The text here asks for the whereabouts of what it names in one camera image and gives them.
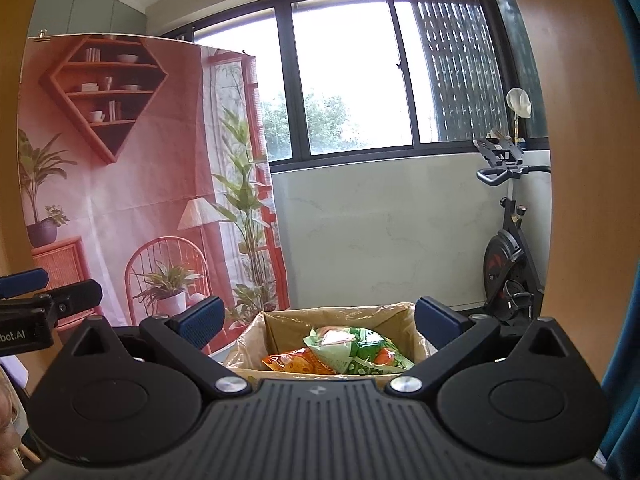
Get green vegetable chip bag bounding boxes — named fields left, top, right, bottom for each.
left=303, top=326, right=414, bottom=376

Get orange snack bag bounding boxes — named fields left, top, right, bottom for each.
left=262, top=348, right=336, bottom=375

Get person's hand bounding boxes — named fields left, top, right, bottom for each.
left=0, top=370, right=26, bottom=479

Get black exercise bike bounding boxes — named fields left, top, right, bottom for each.
left=474, top=136, right=551, bottom=326

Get brown cardboard box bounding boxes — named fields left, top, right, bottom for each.
left=224, top=302, right=436, bottom=386

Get pink printed backdrop curtain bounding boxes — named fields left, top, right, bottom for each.
left=18, top=34, right=290, bottom=350

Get white lamp on sill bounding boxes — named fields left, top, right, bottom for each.
left=506, top=87, right=532, bottom=144

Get black framed window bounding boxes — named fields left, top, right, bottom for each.
left=170, top=0, right=549, bottom=171

